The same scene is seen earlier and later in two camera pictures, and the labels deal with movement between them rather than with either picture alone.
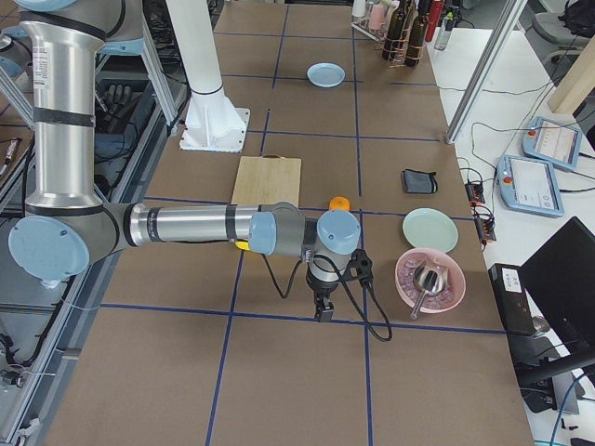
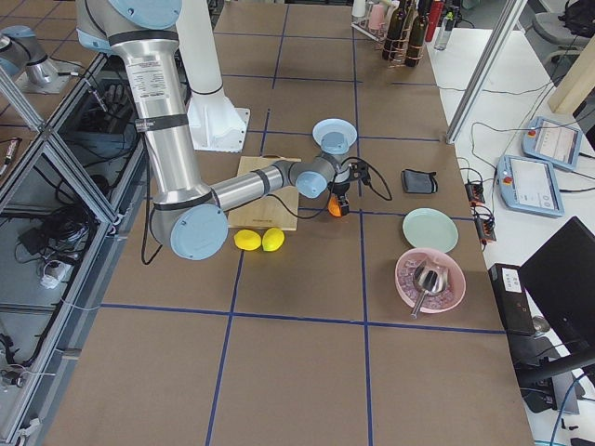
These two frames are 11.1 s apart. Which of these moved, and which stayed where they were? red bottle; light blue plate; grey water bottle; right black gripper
Moved: right black gripper; light blue plate
Stayed: grey water bottle; red bottle
